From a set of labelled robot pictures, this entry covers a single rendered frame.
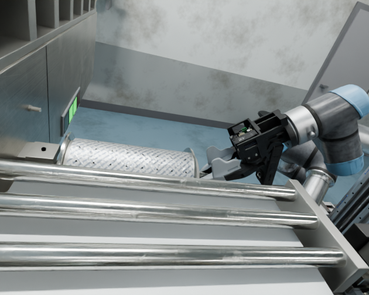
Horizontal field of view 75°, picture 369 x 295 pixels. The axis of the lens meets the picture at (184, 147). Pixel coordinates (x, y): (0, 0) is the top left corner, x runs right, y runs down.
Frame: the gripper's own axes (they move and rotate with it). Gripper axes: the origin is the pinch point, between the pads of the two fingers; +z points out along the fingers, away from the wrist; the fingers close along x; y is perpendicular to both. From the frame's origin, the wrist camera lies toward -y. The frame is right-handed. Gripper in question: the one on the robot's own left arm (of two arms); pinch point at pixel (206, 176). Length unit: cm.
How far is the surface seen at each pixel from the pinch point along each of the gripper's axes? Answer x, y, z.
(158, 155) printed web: 0.3, 11.0, 6.4
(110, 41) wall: -288, 3, 56
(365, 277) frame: 30.6, 7.3, -12.6
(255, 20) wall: -293, -58, -122
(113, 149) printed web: 0.2, 16.7, 13.2
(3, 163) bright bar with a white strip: 24.4, 32.2, 9.5
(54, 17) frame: -24.7, 40.2, 15.3
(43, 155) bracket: 1.5, 22.6, 23.8
